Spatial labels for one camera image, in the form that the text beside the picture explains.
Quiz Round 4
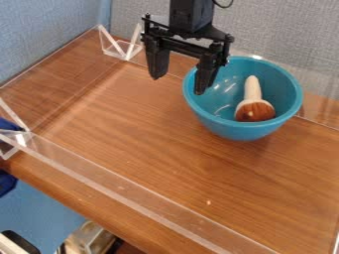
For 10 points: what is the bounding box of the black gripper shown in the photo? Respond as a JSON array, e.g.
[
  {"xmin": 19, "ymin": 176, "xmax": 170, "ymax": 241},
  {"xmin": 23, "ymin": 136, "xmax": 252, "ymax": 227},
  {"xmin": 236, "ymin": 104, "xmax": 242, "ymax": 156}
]
[{"xmin": 142, "ymin": 0, "xmax": 235, "ymax": 95}]

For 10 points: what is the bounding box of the blue bowl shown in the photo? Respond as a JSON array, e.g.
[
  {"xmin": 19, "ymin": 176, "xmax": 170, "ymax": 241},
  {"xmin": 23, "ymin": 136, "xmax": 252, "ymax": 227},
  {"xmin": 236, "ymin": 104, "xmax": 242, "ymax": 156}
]
[{"xmin": 183, "ymin": 56, "xmax": 303, "ymax": 141}]

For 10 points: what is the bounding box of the toy mushroom brown cap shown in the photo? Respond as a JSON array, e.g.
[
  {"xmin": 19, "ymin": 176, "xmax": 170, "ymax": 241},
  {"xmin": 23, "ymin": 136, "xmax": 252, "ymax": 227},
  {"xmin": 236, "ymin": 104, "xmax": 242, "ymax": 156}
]
[{"xmin": 235, "ymin": 75, "xmax": 275, "ymax": 122}]

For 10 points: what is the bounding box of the clear acrylic front barrier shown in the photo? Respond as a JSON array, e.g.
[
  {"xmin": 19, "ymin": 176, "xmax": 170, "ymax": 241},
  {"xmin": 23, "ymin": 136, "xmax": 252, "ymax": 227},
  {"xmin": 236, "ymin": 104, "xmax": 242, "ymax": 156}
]
[{"xmin": 0, "ymin": 129, "xmax": 278, "ymax": 254}]

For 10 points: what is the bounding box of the blue cloth object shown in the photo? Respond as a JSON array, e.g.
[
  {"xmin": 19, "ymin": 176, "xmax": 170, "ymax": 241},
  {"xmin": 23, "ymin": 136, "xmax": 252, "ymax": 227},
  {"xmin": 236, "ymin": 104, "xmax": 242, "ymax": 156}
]
[{"xmin": 0, "ymin": 117, "xmax": 24, "ymax": 197}]

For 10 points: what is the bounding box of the metallic object under table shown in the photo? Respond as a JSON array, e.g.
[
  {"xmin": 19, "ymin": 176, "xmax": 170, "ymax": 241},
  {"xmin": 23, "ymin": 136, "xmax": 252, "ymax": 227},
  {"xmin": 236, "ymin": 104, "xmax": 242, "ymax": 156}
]
[{"xmin": 55, "ymin": 220, "xmax": 116, "ymax": 254}]

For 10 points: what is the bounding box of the black white object below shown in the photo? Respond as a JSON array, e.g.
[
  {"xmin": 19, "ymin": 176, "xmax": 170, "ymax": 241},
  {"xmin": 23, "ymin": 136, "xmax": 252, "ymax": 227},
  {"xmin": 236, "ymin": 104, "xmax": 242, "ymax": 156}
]
[{"xmin": 0, "ymin": 230, "xmax": 42, "ymax": 254}]

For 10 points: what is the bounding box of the clear acrylic corner bracket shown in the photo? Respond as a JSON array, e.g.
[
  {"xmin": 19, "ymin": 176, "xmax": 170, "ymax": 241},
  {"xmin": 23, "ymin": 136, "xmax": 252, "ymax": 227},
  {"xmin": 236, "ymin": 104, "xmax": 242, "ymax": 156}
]
[{"xmin": 98, "ymin": 24, "xmax": 143, "ymax": 62}]

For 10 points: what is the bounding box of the clear acrylic left bracket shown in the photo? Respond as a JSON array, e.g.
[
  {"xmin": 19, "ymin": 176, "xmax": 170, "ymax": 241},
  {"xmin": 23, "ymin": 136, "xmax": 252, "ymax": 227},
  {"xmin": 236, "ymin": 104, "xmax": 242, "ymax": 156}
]
[{"xmin": 0, "ymin": 98, "xmax": 32, "ymax": 160}]

